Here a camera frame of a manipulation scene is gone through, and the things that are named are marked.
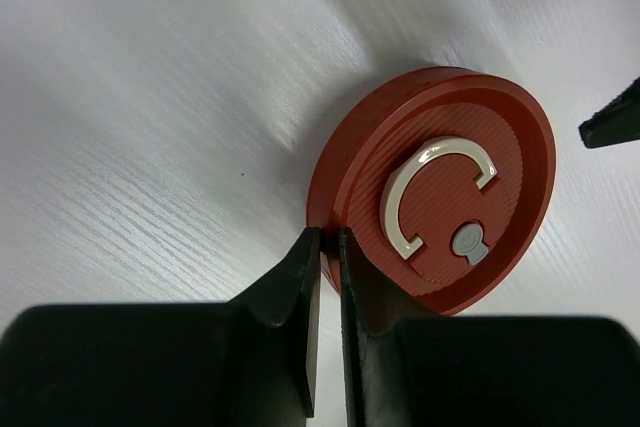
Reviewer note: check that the red round lid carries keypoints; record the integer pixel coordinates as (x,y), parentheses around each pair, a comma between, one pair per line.
(444,175)

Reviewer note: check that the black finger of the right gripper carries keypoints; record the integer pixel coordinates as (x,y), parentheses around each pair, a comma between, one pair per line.
(617,123)

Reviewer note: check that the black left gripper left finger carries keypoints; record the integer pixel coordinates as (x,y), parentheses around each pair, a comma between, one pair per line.
(249,361)

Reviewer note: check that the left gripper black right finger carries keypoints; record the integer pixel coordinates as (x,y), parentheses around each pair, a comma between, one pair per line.
(406,365)

